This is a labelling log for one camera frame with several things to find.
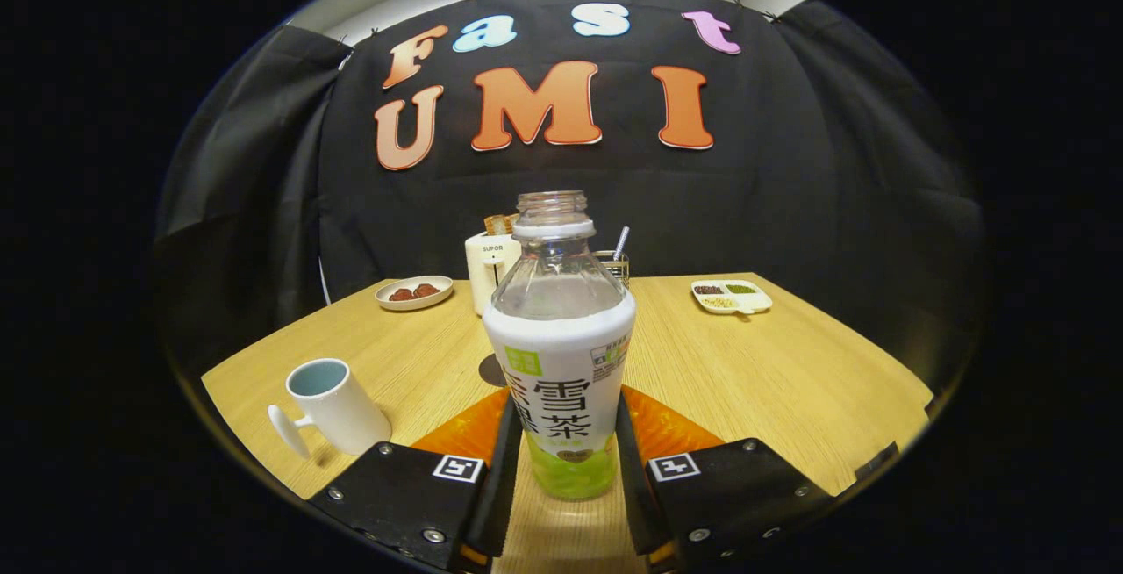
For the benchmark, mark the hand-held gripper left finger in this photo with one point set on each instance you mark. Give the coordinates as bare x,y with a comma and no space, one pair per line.
502,486

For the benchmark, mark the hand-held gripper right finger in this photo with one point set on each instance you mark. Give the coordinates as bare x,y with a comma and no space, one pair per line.
633,495

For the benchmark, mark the dark round coaster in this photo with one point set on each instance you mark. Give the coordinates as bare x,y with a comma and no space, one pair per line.
490,370

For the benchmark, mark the clear juice bottle white label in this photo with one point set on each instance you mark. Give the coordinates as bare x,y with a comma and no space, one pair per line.
559,355

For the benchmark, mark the white ceramic cup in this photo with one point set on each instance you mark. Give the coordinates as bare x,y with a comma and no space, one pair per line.
346,412

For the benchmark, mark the wooden table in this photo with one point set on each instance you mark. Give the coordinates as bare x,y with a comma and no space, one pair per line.
754,381

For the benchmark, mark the white toaster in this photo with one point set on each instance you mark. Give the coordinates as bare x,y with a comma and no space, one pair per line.
485,280

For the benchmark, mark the red-brown food piece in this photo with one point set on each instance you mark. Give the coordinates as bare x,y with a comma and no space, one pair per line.
402,295
426,290

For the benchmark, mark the small round plate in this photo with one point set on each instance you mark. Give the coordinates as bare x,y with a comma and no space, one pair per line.
396,303

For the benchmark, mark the divided white dish with beans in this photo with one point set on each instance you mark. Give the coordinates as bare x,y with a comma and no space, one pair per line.
756,300

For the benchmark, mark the striped straw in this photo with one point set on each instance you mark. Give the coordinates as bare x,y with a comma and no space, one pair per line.
620,243

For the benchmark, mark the toast slices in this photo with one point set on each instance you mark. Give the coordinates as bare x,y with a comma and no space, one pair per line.
500,225

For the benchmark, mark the black backdrop cloth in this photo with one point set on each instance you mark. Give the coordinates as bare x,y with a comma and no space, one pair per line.
790,205

